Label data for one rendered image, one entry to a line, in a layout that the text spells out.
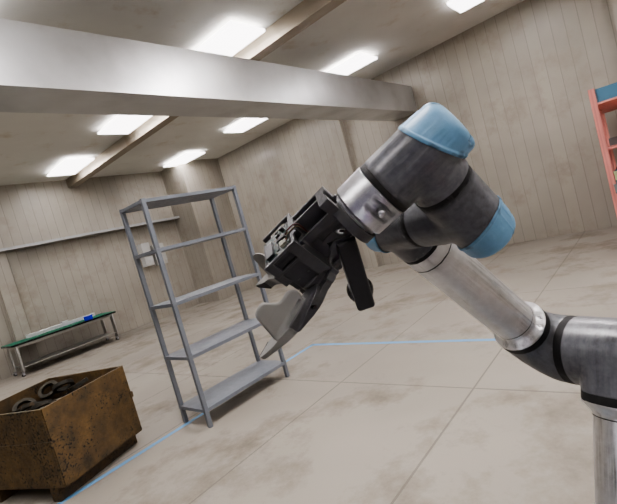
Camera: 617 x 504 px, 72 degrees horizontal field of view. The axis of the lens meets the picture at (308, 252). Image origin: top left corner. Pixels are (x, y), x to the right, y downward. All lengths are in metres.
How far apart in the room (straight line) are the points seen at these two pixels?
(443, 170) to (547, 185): 8.60
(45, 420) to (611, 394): 3.42
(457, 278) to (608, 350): 0.25
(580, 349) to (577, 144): 8.24
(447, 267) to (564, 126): 8.38
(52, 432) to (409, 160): 3.47
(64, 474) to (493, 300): 3.44
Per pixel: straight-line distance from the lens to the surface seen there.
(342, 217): 0.49
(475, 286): 0.71
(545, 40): 9.20
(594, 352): 0.80
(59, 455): 3.78
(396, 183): 0.48
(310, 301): 0.52
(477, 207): 0.53
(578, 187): 9.02
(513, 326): 0.79
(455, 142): 0.49
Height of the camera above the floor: 1.44
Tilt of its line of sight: 3 degrees down
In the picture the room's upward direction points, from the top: 16 degrees counter-clockwise
